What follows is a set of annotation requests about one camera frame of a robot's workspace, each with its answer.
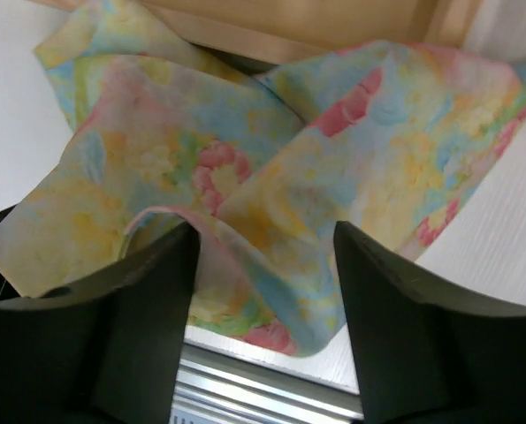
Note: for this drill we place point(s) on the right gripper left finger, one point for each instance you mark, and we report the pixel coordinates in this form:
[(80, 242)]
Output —
[(106, 348)]

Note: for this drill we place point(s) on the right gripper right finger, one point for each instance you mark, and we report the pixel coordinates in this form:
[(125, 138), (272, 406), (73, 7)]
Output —
[(427, 350)]

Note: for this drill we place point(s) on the floral pastel skirt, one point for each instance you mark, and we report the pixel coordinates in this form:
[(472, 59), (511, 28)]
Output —
[(393, 138)]

